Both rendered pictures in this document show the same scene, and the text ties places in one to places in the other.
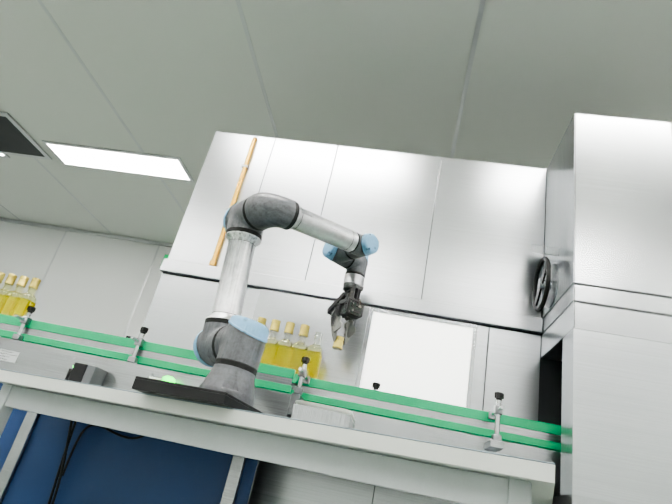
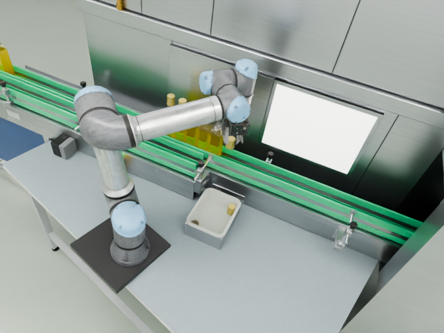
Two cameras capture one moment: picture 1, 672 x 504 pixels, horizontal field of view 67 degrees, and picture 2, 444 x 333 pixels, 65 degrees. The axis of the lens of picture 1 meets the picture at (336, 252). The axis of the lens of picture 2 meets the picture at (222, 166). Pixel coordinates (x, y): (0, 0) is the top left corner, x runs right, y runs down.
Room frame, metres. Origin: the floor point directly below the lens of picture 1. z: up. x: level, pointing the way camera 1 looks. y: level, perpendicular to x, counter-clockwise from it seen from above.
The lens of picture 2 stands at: (0.72, -0.19, 2.02)
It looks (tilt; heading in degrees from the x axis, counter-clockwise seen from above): 45 degrees down; 7
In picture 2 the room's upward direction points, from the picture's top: 10 degrees clockwise
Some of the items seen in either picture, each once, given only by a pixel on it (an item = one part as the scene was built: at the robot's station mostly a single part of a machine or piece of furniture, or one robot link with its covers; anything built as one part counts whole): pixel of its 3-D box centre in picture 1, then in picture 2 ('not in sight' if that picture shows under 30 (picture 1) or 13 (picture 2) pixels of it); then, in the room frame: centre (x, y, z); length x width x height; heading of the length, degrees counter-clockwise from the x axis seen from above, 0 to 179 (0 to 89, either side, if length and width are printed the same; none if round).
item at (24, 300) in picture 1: (21, 310); (1, 57); (2.09, 1.19, 1.02); 0.06 x 0.06 x 0.28; 80
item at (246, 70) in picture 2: (356, 263); (244, 78); (1.77, -0.09, 1.41); 0.09 x 0.08 x 0.11; 126
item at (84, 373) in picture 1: (86, 378); (64, 147); (1.81, 0.73, 0.79); 0.08 x 0.08 x 0.08; 80
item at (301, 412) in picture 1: (323, 429); (215, 213); (1.66, -0.08, 0.79); 0.27 x 0.17 x 0.08; 170
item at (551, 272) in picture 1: (545, 284); not in sight; (1.75, -0.81, 1.49); 0.21 x 0.05 x 0.21; 170
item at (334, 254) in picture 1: (341, 252); (219, 84); (1.70, -0.02, 1.41); 0.11 x 0.11 x 0.08; 36
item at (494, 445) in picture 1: (495, 429); (344, 235); (1.64, -0.61, 0.90); 0.17 x 0.05 x 0.23; 170
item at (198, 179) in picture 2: (303, 376); (202, 168); (1.75, 0.02, 0.95); 0.17 x 0.03 x 0.12; 170
